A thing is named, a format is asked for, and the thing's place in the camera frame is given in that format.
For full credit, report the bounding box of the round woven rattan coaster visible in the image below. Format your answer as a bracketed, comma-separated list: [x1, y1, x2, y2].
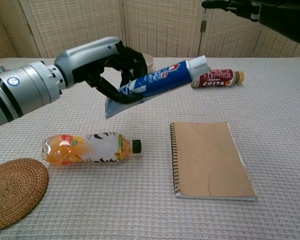
[0, 157, 50, 231]

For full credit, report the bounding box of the cream round bowl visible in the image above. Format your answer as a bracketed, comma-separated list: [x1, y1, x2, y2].
[141, 53, 155, 75]

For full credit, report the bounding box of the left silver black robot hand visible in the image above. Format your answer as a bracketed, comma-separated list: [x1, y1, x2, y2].
[54, 36, 149, 106]

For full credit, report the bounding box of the red Costa coffee bottle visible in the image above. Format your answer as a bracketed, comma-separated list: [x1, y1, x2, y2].
[190, 68, 246, 89]

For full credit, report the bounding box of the white woven tablecloth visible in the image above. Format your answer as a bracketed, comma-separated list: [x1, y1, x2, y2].
[0, 56, 300, 240]

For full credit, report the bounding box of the blue white toothpaste tube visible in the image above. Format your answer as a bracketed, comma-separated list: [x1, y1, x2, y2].
[104, 55, 211, 121]

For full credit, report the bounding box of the brown spiral notebook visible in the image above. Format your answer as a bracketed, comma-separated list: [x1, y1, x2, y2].
[169, 121, 258, 202]

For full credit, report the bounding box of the woven folding screen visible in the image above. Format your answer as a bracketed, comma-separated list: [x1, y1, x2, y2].
[0, 0, 300, 62]

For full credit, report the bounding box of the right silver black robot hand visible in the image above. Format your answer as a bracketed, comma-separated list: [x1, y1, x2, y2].
[201, 0, 300, 46]

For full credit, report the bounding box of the orange juice plastic bottle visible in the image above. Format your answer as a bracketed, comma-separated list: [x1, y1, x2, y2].
[41, 132, 143, 167]

